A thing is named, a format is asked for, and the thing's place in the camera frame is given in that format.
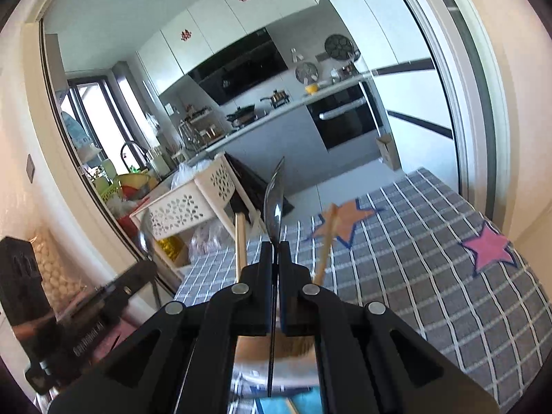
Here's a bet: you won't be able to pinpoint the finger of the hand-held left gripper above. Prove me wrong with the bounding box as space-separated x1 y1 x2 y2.
92 261 158 317

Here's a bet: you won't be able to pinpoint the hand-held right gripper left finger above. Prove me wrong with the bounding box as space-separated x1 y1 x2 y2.
47 241 274 414

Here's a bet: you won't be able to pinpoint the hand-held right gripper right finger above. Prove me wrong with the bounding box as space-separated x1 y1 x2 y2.
276 241 501 414

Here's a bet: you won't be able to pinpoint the wooden chopstick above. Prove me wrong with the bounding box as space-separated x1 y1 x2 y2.
235 213 249 280
312 204 341 286

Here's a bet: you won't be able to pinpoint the black spoon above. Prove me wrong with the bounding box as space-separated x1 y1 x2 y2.
264 157 286 397
137 210 157 265

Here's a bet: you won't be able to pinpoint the white plastic utensil holder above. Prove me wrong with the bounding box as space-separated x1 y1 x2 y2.
233 334 320 391

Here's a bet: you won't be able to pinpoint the pink plastic stool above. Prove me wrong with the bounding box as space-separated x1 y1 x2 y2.
96 323 122 355

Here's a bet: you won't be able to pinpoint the gold foil bag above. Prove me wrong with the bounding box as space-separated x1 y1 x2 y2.
156 234 189 265

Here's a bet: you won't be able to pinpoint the bag of white balls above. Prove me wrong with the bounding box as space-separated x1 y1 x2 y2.
28 229 83 308

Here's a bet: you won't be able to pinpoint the clear plastic bag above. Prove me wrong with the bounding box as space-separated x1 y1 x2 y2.
191 219 236 256

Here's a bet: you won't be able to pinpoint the white perforated storage trolley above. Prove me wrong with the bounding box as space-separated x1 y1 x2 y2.
130 153 267 282

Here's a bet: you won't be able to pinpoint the yellow plastic basin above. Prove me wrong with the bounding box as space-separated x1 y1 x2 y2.
112 172 152 201

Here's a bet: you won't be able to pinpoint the grey checked tablecloth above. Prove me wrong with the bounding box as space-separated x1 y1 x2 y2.
175 168 541 414

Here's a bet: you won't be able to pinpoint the white plastic bag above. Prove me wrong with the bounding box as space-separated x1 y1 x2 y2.
171 160 217 191

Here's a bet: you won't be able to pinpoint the kitchen faucet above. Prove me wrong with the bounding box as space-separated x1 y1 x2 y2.
120 141 150 174

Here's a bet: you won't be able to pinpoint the grey kitchen counter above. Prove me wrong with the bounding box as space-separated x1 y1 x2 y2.
205 73 385 196

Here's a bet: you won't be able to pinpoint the cardboard box on floor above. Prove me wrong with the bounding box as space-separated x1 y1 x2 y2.
375 134 402 170

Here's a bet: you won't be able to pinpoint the black wok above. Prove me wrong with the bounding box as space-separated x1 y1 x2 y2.
226 105 256 124

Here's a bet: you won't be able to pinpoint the black built-in oven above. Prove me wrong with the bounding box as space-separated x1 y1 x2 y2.
307 83 383 150

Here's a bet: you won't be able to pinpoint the kitchen window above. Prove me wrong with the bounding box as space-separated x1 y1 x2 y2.
55 67 161 177

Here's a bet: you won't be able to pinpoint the round metal hanging rack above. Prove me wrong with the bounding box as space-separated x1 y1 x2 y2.
295 62 319 84

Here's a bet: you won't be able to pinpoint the black range hood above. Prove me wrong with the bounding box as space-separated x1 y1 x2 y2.
188 28 289 105

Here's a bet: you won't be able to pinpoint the white refrigerator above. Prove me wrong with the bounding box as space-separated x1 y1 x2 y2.
321 0 454 141

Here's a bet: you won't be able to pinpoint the white upper kitchen cabinets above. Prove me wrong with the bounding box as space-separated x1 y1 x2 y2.
137 0 323 96

